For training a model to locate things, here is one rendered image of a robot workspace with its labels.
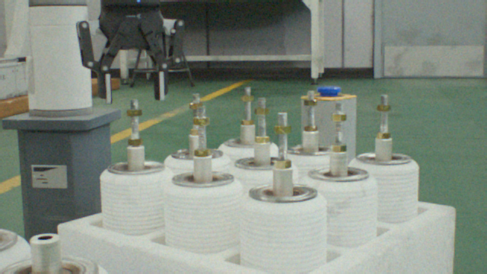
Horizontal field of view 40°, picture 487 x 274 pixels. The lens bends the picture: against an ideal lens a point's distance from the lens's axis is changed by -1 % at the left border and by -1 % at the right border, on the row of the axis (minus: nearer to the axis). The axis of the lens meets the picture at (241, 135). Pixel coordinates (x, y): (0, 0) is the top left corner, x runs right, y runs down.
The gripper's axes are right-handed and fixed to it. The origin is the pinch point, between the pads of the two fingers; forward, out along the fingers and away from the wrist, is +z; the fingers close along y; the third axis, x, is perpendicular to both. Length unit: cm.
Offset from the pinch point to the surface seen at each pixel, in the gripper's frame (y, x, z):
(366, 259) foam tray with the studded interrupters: 18.6, -25.7, 17.5
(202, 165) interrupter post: 4.8, -11.6, 8.1
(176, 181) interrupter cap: 1.8, -11.1, 9.8
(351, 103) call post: 41.4, 12.0, 5.0
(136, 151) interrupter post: -0.2, -1.1, 7.6
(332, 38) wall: 293, 419, 1
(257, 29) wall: 239, 457, -7
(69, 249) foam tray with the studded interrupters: -9.2, 1.1, 20.2
